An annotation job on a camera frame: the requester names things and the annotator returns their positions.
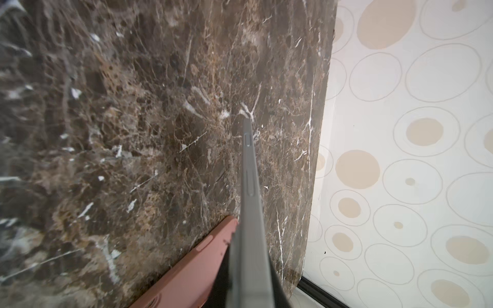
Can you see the pink phone case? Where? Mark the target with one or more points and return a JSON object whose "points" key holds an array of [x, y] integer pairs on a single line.
{"points": [[189, 282]]}

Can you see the phone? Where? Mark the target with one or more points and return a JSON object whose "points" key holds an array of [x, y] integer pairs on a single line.
{"points": [[250, 280]]}

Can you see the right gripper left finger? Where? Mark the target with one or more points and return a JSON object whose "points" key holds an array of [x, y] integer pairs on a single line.
{"points": [[219, 291]]}

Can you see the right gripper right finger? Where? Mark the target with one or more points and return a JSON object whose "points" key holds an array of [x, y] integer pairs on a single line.
{"points": [[280, 299]]}

